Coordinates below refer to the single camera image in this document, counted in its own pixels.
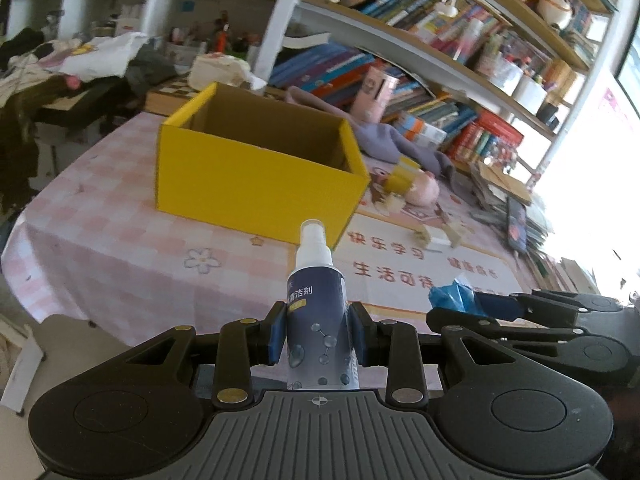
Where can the black pen holder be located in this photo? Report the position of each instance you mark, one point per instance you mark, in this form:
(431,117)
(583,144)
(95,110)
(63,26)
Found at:
(548,115)

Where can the red boxed book set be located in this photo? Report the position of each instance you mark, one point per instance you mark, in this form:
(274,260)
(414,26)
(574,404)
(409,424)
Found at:
(480,135)

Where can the yellow cardboard box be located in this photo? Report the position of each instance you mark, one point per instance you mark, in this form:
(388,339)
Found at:
(240,185)

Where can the pink checked tablecloth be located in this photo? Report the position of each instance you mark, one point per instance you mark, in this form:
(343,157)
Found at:
(125,240)

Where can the white bookshelf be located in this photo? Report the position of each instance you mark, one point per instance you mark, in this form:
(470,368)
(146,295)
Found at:
(280,25)

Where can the printed cartoon table mat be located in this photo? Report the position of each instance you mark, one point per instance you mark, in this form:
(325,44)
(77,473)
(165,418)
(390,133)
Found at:
(390,270)

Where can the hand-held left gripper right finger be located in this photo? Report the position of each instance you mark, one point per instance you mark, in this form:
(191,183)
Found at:
(357,332)

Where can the pink cylindrical holder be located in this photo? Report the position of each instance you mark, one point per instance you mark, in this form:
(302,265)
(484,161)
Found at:
(372,92)

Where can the purple cloth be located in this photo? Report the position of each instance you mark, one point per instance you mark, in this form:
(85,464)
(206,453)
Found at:
(385,140)

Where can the yellow tape roll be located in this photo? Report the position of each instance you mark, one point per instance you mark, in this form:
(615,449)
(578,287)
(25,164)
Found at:
(402,175)

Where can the row of shelved books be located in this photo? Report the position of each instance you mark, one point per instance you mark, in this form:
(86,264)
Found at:
(415,2)

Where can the pink plush toy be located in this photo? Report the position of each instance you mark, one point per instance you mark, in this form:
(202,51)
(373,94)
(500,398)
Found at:
(424,191)

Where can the orange and white carton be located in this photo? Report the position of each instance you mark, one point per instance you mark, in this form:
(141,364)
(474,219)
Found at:
(422,130)

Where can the checkered board box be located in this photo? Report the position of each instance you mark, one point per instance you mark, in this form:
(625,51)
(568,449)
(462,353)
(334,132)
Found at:
(170,94)

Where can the stack of papers and notebooks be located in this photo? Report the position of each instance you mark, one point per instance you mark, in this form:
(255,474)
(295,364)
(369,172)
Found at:
(500,180)

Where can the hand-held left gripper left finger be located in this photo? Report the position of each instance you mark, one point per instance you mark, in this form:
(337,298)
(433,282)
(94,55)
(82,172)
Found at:
(277,332)

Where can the black smartphone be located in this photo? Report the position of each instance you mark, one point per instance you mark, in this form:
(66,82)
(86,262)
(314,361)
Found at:
(516,225)

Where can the dark blue spray bottle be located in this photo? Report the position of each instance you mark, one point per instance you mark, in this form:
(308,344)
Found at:
(317,310)

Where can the white round jar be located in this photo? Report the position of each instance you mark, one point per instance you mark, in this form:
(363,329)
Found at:
(555,10)

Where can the row of leaning books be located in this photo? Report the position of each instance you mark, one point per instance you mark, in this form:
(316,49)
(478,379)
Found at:
(320,67)

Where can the bag of white tissue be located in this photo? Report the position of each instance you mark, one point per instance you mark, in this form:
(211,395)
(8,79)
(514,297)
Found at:
(220,67)

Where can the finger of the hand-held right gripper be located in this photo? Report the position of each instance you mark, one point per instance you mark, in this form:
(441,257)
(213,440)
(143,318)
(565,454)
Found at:
(500,306)
(510,334)

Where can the blue plastic wrapper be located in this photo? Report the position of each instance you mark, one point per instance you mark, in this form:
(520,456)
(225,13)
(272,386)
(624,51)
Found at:
(452,297)

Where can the pile of clothes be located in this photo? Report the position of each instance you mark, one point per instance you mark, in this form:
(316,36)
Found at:
(30,95)

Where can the white pen holder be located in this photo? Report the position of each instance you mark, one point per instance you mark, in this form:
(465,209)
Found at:
(530,95)
(507,77)

